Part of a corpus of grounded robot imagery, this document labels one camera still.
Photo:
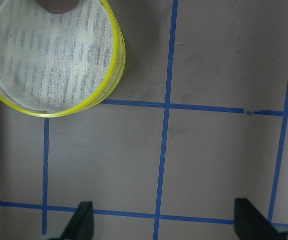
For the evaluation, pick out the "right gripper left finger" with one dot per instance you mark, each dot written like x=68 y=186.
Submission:
x=80 y=225

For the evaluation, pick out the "yellow steamer basket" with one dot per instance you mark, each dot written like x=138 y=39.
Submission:
x=118 y=64
x=53 y=65

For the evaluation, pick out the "brown bun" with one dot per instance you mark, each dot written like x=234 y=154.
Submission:
x=57 y=6

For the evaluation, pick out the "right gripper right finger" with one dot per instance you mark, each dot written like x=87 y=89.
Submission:
x=250 y=224

